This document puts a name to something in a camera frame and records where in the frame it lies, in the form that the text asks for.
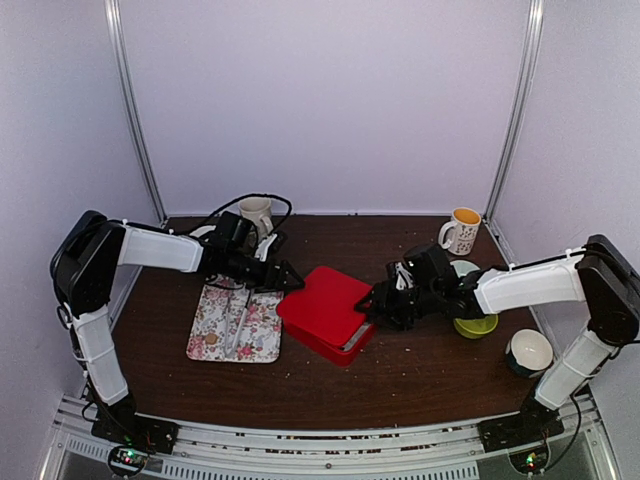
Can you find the lime green bowl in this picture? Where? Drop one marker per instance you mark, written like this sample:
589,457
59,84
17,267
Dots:
476,328

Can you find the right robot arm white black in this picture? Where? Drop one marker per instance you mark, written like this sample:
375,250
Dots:
596,275

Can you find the light blue bowl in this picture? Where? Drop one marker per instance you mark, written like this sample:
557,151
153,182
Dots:
464,267

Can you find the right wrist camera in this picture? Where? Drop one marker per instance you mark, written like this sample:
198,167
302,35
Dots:
399,276

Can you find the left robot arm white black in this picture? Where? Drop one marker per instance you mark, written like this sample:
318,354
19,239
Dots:
83,272

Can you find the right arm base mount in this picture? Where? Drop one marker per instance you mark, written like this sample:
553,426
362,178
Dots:
525,434

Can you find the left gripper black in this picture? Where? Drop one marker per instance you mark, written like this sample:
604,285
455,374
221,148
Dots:
278,284

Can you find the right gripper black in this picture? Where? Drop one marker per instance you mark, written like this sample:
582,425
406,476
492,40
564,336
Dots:
383,306

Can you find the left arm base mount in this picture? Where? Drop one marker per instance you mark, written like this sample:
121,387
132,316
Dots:
136,438

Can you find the white mug orange inside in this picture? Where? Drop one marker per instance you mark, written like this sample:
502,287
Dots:
458,235

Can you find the floral cream mug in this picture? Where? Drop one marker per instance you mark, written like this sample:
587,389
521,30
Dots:
258,210

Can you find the dark blue white bowl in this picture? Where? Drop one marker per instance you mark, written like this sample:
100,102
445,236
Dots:
529,353

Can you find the floral rectangular tray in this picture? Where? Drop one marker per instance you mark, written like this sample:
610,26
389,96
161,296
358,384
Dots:
260,340

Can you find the right aluminium frame post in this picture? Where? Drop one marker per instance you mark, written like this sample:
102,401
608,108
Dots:
527,69

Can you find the left aluminium frame post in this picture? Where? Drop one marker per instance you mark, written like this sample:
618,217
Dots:
117,38

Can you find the metal tongs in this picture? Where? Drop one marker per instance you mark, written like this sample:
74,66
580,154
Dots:
234,329

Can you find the red box lid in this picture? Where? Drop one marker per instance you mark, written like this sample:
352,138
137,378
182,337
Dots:
325,308

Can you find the red box base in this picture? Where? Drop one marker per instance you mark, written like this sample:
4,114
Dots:
341,355

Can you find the aluminium frame post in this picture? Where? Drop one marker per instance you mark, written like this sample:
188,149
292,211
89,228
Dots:
117,38
527,69

